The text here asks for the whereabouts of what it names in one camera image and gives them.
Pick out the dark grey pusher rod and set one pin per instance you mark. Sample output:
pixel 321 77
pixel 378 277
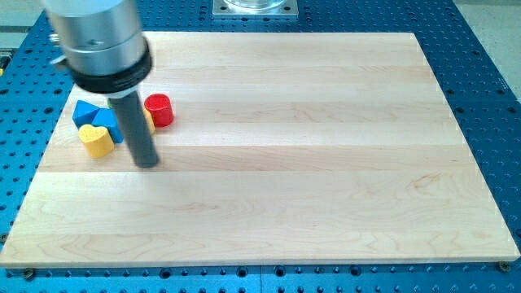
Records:
pixel 135 130

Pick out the yellow heart block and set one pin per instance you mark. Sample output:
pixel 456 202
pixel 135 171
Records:
pixel 97 140

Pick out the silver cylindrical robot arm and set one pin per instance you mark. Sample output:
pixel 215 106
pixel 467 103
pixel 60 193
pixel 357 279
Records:
pixel 106 52

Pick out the yellow block behind rod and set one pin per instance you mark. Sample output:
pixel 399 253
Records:
pixel 149 120

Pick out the blue cube block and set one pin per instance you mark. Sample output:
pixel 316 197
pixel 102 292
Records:
pixel 106 117

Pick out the red cylinder block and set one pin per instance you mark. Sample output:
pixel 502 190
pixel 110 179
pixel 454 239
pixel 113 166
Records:
pixel 160 108

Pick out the blue triangle block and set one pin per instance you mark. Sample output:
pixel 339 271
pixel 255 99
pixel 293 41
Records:
pixel 84 113

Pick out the blue perforated metal table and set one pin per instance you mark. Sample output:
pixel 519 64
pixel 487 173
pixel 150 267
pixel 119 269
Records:
pixel 33 93

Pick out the light wooden board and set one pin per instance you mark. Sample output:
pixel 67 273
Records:
pixel 287 148

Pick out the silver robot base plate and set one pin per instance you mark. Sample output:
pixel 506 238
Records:
pixel 250 8

